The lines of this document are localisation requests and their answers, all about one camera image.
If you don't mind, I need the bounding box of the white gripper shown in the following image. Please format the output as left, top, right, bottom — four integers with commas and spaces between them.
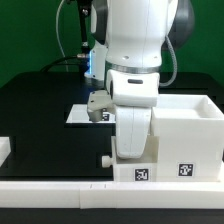
106, 69, 160, 159

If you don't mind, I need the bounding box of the white drawer cabinet box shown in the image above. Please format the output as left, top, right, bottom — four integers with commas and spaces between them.
150, 94, 224, 182

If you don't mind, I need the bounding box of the white drawer with knob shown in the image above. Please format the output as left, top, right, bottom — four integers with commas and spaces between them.
101, 136, 158, 182

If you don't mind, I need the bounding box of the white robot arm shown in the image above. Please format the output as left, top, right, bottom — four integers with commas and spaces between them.
87, 0, 195, 159

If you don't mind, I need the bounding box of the white marker sheet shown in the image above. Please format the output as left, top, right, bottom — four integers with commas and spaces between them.
66, 104, 115, 124

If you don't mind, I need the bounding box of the white front fence bar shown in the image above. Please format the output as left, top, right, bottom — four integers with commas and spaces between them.
0, 181, 224, 209

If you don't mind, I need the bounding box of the white fence bar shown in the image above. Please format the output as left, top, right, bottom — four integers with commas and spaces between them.
0, 137, 11, 167
0, 181, 224, 209

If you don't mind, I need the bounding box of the white left fence bar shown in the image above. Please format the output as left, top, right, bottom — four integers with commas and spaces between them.
0, 137, 11, 167

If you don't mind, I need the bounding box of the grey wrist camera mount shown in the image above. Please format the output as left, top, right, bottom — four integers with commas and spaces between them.
87, 90, 114, 122

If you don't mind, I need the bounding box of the black cable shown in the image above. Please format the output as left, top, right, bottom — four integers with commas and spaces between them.
39, 55, 91, 74

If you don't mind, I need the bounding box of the grey cable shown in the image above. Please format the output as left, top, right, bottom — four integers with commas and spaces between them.
55, 0, 68, 58

